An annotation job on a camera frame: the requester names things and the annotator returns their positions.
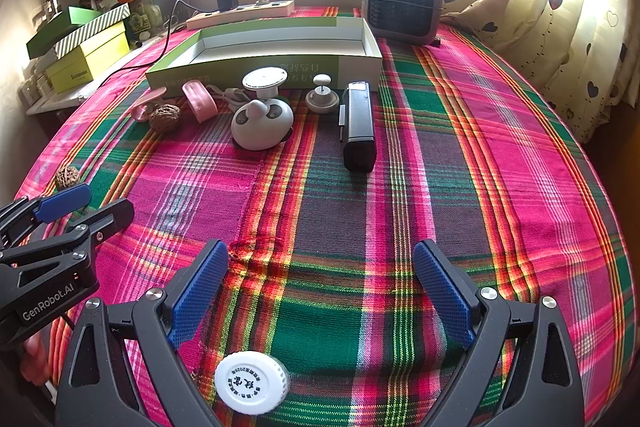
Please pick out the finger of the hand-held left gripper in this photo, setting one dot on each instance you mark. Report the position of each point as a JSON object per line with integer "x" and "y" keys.
{"x": 107, "y": 217}
{"x": 65, "y": 199}

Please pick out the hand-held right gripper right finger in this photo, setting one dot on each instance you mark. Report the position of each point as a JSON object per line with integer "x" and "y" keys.
{"x": 445, "y": 292}

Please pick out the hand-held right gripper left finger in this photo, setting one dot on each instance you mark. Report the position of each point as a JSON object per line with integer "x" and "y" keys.
{"x": 200, "y": 287}

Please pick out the brown walnut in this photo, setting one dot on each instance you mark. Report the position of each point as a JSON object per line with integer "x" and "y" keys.
{"x": 164, "y": 118}
{"x": 67, "y": 178}

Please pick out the white jar printed lid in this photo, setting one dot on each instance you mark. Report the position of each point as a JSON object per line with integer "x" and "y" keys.
{"x": 252, "y": 382}

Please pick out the pink capsule object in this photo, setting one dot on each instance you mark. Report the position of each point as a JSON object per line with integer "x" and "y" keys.
{"x": 150, "y": 99}

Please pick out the pink plastic clip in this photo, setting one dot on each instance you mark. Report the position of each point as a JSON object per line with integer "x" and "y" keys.
{"x": 197, "y": 99}

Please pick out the white panda shaped gadget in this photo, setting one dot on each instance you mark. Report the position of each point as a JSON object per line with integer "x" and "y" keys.
{"x": 260, "y": 127}

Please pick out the black rectangular device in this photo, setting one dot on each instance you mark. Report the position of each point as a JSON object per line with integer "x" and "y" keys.
{"x": 357, "y": 132}

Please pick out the green container white round lid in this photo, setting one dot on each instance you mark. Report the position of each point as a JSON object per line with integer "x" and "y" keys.
{"x": 264, "y": 81}

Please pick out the white round knob gadget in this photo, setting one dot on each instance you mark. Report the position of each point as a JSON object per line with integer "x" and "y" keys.
{"x": 322, "y": 99}

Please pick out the green white cardboard box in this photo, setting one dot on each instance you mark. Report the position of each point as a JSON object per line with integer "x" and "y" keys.
{"x": 280, "y": 42}

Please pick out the person's left hand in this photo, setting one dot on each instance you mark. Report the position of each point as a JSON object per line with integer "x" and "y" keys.
{"x": 35, "y": 362}

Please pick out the plaid tablecloth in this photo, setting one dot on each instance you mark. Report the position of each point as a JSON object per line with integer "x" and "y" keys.
{"x": 350, "y": 232}

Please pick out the yellow green box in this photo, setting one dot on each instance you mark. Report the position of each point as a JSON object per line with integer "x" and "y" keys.
{"x": 100, "y": 52}

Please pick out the dark green box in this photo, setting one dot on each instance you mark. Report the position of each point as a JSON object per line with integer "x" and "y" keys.
{"x": 45, "y": 39}

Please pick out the green white striped box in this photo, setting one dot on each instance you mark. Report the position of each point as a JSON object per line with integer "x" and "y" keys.
{"x": 90, "y": 34}

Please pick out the glass jar green label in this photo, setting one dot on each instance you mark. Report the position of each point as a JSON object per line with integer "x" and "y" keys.
{"x": 142, "y": 19}

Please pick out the cream power strip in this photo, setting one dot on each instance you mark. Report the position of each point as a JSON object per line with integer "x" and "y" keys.
{"x": 240, "y": 13}

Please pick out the cream heart print curtain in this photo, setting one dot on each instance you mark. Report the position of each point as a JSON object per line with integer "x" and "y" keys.
{"x": 550, "y": 32}

